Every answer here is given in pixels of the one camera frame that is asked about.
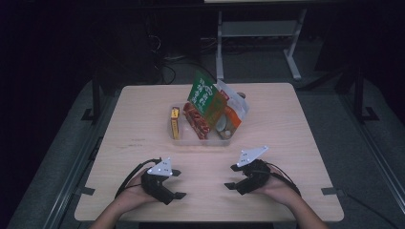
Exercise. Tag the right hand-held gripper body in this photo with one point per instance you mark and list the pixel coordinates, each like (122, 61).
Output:
(254, 178)

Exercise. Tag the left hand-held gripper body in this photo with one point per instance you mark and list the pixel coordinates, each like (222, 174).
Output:
(156, 186)

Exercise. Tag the clear plastic container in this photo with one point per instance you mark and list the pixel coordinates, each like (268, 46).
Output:
(191, 140)

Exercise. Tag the small yellow box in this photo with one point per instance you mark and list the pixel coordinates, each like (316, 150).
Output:
(175, 124)

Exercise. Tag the orange clear snack packet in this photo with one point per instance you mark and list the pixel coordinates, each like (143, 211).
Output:
(234, 111)

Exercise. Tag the green braised meat food packet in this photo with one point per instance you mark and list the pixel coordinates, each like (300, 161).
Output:
(203, 95)

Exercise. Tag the person's left hand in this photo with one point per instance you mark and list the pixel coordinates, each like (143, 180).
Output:
(133, 195)

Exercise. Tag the person's right hand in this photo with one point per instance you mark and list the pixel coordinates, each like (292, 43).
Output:
(278, 191)

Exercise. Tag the grey tape strip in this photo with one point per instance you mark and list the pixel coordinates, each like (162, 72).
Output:
(86, 191)
(332, 191)

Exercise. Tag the black metal stand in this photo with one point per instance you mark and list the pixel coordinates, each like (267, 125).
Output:
(95, 101)
(359, 101)

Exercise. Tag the grey metal stand frame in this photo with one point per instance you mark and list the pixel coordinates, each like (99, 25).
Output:
(254, 28)

